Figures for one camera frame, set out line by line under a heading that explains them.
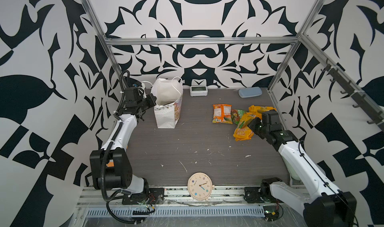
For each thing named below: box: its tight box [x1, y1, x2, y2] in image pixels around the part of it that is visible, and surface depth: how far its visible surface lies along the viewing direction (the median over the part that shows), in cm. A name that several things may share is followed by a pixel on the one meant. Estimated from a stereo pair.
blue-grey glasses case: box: [238, 87, 263, 98], surface depth 118 cm
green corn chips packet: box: [230, 109, 246, 125], surface depth 104 cm
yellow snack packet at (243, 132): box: [233, 112, 257, 141], surface depth 84 cm
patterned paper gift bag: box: [151, 76, 184, 129], surface depth 91 cm
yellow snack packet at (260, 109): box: [248, 105, 277, 115], surface depth 104 cm
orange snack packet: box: [212, 104, 233, 124], surface depth 104 cm
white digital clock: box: [189, 85, 208, 97], surface depth 117 cm
